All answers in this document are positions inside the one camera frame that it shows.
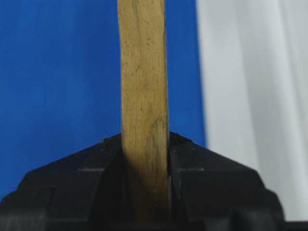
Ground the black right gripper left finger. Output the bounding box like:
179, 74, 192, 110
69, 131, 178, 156
0, 135, 131, 231

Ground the wooden mallet hammer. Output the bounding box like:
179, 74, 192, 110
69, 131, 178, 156
117, 0, 170, 222

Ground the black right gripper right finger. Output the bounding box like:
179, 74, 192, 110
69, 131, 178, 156
169, 133, 285, 231

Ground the blue table cloth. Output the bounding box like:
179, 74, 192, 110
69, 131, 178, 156
0, 0, 209, 200

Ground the large white foam board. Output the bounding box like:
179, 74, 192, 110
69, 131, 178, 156
197, 0, 308, 221

